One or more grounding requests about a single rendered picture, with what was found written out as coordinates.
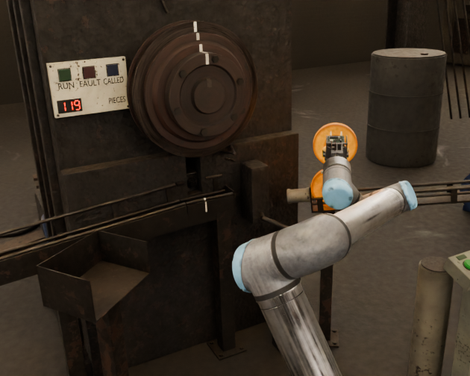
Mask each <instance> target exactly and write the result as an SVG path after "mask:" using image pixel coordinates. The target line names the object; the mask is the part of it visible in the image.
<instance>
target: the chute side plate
mask: <svg viewBox="0 0 470 376"><path fill-rule="evenodd" d="M205 202H207V212H206V210H205ZM223 210H231V216H234V196H233V195H229V196H226V197H222V198H216V199H213V200H209V201H203V202H199V203H195V204H189V205H187V206H183V207H179V208H175V209H173V210H168V211H166V212H162V213H158V214H155V215H153V216H148V217H145V218H143V219H138V220H136V221H132V222H129V223H125V224H123V225H118V226H116V227H113V228H108V229H106V230H102V231H104V232H108V233H112V234H117V235H120V236H126V237H130V238H134V239H139V240H143V241H144V240H147V239H151V238H154V237H156V236H160V235H163V234H167V233H170V232H173V231H176V230H179V229H182V228H186V227H189V226H192V225H198V224H201V223H205V222H211V221H214V220H216V213H217V212H220V211H223ZM88 235H89V234H88ZM88 235H86V236H88ZM86 236H81V237H78V238H76V239H71V240H69V241H65V242H62V243H58V244H56V245H51V246H49V247H45V248H41V249H38V250H36V251H31V252H28V253H26V254H21V255H19V256H15V257H11V258H8V259H6V260H1V261H0V286H2V285H5V284H8V283H12V282H14V281H18V280H21V279H24V278H28V277H30V276H33V275H37V267H36V266H37V265H38V264H40V263H41V262H43V261H45V260H47V259H48V258H50V257H52V256H54V255H55V254H57V253H59V252H60V251H62V250H63V249H65V248H68V247H69V246H71V245H72V244H74V243H76V242H77V241H79V240H81V239H83V238H84V237H86Z"/></svg>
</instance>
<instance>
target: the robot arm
mask: <svg viewBox="0 0 470 376"><path fill-rule="evenodd" d="M345 145H346V146H345ZM322 154H323V157H324V158H325V163H324V165H323V171H321V174H323V181H322V196H323V199H324V202H325V203H326V205H327V206H329V207H331V208H333V209H336V210H337V211H338V213H335V214H331V213H321V214H319V215H316V216H314V217H312V218H309V219H307V220H304V221H303V222H299V223H297V224H295V225H291V226H289V227H287V228H284V229H282V230H280V231H275V232H274V233H271V234H267V235H265V236H262V237H259V238H256V239H251V240H250V241H248V242H246V243H244V244H242V245H241V246H240V247H238V249H237V250H236V251H235V253H234V260H233V261H232V271H233V275H234V280H235V281H236V284H237V286H238V287H239V288H240V289H242V290H243V291H244V292H249V293H251V292H252V294H253V296H254V299H255V301H256V302H257V303H258V304H259V306H260V309H261V311H262V313H263V315H264V318H265V320H266V322H267V324H268V326H269V329H270V331H271V333H272V335H273V337H274V339H275V342H276V344H277V346H278V349H279V351H280V353H281V356H282V358H283V360H284V362H285V364H286V367H287V368H288V371H289V373H290V375H291V376H342V374H341V372H340V370H339V367H338V365H337V364H336V361H335V359H334V357H333V355H332V352H331V350H330V348H329V346H328V343H327V341H326V339H325V336H324V334H323V333H322V329H321V328H320V326H319V323H318V321H317V319H316V317H315V314H314V312H313V310H312V307H311V306H310V303H309V301H308V299H307V296H306V295H305V293H304V290H303V288H302V286H301V281H300V278H301V277H304V276H306V275H310V274H312V273H314V272H317V271H319V270H321V269H324V268H326V267H329V266H331V265H333V264H334V263H337V262H338V261H340V260H341V259H342V258H344V257H345V256H346V255H347V254H348V252H349V251H350V249H351V245H352V244H354V243H355V242H356V241H358V240H359V239H361V238H363V237H364V236H366V235H367V234H369V233H371V232H372V231H373V230H375V229H376V228H379V227H380V226H381V225H383V224H384V223H386V222H388V221H389V220H390V219H392V218H394V217H396V216H398V215H400V214H402V213H403V212H406V211H408V210H412V209H415V208H416V207H417V198H416V194H415V192H414V190H413V188H412V186H411V185H410V183H409V182H408V181H399V182H398V183H396V184H393V185H391V186H388V187H384V188H383V189H379V190H377V191H374V192H370V193H369V194H366V195H361V194H360V192H359V191H358V190H357V188H356V187H355V186H354V185H353V184H352V182H351V165H350V163H349V162H348V160H347V157H349V148H348V138H347V135H346V142H345V137H344V136H343V135H342V132H341V133H340V136H331V132H330V136H328V138H327V135H326V146H325V147H324V148H323V149H322Z"/></svg>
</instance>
